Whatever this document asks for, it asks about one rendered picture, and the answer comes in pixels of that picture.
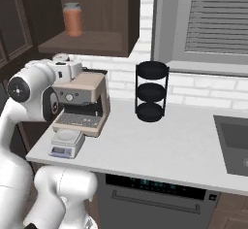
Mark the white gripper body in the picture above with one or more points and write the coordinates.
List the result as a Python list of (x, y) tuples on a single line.
[(75, 70)]

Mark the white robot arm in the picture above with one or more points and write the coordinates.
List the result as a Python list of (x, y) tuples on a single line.
[(19, 174)]

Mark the white digital scale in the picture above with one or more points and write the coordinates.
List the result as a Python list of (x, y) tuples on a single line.
[(67, 142)]

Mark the dark glass cabinet door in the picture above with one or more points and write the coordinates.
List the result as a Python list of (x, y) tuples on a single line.
[(16, 19)]

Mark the beige coffee machine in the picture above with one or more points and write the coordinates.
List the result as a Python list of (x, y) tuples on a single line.
[(92, 92)]

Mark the orange jar with grey lid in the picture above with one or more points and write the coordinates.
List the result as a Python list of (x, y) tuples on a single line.
[(73, 21)]

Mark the brown base cupboard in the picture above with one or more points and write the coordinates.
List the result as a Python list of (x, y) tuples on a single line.
[(231, 213), (30, 136)]

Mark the black three-tier stand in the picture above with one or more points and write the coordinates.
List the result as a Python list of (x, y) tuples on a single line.
[(151, 92)]

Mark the grey window with blinds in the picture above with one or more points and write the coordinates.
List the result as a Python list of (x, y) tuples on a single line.
[(206, 22)]

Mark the grey dishwasher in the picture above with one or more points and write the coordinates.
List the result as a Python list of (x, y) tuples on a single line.
[(151, 213)]

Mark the grey sink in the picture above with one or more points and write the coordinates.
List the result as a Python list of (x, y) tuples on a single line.
[(234, 142)]

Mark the dark wood wall cabinet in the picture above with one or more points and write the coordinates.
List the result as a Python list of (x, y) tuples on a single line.
[(106, 16)]

